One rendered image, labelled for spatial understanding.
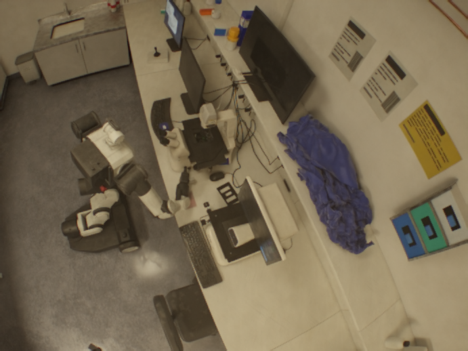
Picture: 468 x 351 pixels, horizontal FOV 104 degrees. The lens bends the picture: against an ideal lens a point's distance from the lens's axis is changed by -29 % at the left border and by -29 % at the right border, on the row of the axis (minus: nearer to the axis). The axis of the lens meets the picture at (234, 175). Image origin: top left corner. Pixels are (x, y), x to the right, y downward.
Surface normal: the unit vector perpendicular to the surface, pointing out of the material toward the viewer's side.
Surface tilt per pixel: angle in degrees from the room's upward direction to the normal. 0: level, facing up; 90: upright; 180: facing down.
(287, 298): 0
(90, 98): 0
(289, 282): 0
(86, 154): 14
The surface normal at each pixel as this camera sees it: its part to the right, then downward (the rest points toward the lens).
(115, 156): 0.40, -0.48
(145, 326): 0.19, -0.43
